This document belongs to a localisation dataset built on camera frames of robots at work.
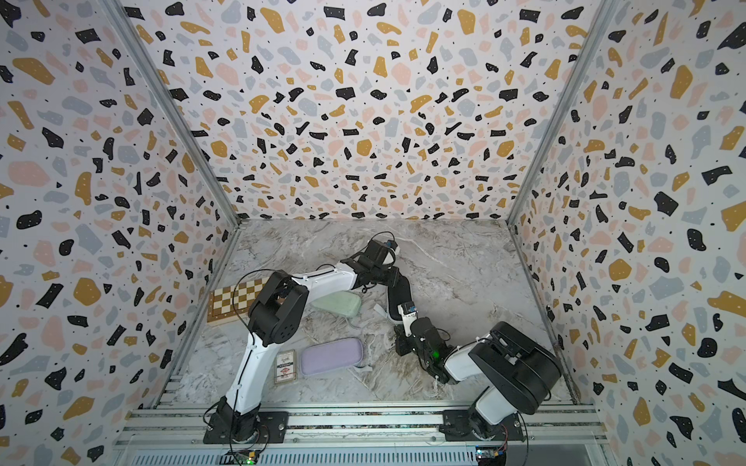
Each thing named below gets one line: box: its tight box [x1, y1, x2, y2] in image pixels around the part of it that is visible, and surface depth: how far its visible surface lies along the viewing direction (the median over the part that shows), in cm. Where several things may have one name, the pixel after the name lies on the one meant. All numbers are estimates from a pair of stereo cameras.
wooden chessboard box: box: [206, 275, 271, 326], surface depth 95 cm
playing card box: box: [273, 349, 297, 384], surface depth 83 cm
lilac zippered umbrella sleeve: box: [301, 337, 364, 375], surface depth 85 cm
